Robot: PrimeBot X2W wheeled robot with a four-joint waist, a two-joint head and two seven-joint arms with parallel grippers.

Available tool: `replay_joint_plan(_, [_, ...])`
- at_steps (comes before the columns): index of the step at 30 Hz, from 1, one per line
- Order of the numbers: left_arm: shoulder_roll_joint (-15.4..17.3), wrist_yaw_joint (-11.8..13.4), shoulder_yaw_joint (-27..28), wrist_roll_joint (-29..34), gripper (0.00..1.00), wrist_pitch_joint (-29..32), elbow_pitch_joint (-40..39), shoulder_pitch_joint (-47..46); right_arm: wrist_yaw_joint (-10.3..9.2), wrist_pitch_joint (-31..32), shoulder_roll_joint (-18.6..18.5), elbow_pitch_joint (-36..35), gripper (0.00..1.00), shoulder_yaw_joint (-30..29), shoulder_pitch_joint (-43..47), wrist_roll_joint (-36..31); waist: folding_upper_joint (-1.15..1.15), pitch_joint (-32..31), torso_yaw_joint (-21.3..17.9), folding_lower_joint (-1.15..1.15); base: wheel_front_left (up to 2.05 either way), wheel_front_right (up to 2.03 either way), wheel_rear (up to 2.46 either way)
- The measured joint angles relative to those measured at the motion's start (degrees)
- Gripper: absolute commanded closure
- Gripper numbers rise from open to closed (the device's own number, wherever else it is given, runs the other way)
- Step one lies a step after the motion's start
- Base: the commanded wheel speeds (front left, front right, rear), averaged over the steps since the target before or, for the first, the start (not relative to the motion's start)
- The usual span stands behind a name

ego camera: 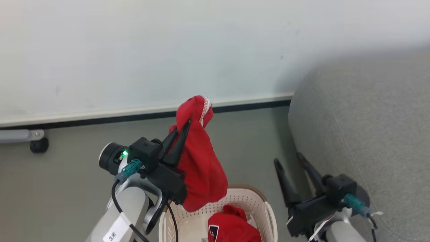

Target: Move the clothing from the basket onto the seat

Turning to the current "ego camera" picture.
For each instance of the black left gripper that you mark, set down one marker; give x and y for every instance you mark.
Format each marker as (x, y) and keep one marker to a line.
(169, 185)

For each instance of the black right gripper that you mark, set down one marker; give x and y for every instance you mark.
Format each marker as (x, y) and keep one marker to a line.
(309, 215)

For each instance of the red shorts with white trim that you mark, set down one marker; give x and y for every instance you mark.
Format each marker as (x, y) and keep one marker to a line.
(201, 168)

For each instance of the red jersey with white stripes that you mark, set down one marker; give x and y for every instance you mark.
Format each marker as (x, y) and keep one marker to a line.
(231, 225)

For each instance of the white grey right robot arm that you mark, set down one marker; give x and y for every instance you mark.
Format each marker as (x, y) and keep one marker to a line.
(342, 232)

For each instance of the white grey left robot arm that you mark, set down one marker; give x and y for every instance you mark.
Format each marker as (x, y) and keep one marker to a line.
(129, 208)

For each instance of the cream perforated laundry basket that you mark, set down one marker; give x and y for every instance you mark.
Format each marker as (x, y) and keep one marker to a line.
(191, 218)

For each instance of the grey fabric sofa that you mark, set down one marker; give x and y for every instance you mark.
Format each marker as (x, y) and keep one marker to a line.
(369, 127)

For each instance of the black caster wheel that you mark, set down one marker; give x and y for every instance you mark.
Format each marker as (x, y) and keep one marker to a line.
(39, 145)

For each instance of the grey stand leg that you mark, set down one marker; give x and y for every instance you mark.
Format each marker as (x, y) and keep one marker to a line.
(16, 135)

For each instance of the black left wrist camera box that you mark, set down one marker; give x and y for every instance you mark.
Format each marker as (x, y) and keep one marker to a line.
(146, 153)

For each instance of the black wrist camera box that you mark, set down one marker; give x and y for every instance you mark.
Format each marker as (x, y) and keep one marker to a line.
(341, 188)
(146, 153)

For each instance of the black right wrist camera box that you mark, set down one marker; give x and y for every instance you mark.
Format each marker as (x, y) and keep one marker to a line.
(341, 188)

